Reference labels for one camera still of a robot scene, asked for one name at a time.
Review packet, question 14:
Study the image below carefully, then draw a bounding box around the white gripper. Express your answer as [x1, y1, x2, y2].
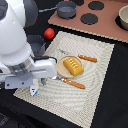
[0, 56, 57, 89]

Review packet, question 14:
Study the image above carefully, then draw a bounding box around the red toy tomato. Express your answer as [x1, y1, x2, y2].
[44, 28, 55, 39]

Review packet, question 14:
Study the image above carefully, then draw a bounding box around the yellow toy bread loaf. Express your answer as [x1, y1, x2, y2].
[63, 57, 84, 76]

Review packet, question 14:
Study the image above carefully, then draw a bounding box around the grey toy frying pan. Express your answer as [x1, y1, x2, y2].
[38, 0, 78, 20]

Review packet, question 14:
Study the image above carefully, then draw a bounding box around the grey toy pot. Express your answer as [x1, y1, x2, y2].
[27, 35, 46, 58]

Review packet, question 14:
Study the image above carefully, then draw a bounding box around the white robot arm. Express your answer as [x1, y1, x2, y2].
[0, 0, 57, 89]

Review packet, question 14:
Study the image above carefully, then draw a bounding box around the round wooden plate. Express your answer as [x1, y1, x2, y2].
[56, 55, 82, 78]

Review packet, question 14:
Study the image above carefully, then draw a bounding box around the beige woven placemat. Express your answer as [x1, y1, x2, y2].
[14, 31, 114, 128]

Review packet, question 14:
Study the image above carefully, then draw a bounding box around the black table cloth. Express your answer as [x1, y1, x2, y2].
[0, 0, 128, 128]

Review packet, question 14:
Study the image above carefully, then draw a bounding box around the beige bowl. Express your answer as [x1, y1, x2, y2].
[119, 5, 128, 30]

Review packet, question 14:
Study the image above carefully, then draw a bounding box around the fork with orange handle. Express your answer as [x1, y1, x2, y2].
[51, 76, 85, 89]

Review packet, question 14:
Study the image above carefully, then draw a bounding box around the knife with orange handle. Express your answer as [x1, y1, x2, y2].
[58, 49, 97, 63]

